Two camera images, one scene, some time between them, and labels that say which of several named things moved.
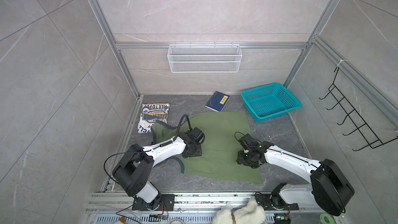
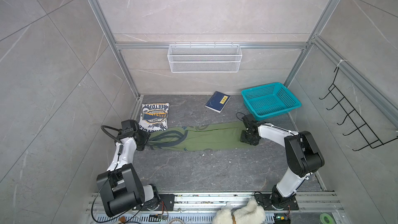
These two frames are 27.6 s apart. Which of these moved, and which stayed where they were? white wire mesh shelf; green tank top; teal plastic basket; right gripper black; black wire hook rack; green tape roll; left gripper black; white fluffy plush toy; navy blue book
Moved: left gripper black; right gripper black; green tank top
Stayed: black wire hook rack; white wire mesh shelf; white fluffy plush toy; navy blue book; green tape roll; teal plastic basket
